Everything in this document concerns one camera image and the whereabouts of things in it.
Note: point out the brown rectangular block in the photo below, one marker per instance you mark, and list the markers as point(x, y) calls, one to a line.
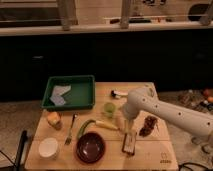
point(129, 142)

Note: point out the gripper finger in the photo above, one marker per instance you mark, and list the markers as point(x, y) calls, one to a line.
point(128, 126)

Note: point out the dark red bowl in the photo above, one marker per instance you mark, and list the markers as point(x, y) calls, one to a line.
point(90, 147)

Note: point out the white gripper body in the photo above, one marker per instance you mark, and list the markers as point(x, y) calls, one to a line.
point(129, 111)

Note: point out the green plastic cup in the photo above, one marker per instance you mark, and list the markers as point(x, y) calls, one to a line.
point(109, 109)

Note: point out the white cup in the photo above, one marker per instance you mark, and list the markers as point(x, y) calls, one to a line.
point(48, 148)

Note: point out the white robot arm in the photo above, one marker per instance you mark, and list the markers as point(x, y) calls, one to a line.
point(141, 99)

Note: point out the yellow banana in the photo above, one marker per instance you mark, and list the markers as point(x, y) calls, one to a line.
point(106, 125)

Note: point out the white handled brush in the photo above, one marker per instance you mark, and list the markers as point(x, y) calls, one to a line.
point(118, 94)

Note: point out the green plastic tray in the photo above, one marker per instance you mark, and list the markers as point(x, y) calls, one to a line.
point(81, 96)

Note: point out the brown pine cone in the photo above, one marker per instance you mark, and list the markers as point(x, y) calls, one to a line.
point(148, 127)

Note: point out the grey folded cloth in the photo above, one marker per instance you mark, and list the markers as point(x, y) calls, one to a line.
point(57, 94)

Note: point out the black pole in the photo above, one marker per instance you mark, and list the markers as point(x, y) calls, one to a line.
point(20, 149)

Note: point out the green cucumber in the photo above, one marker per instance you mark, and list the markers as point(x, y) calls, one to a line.
point(83, 127)

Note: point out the orange fruit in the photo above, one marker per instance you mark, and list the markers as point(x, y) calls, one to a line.
point(54, 120)

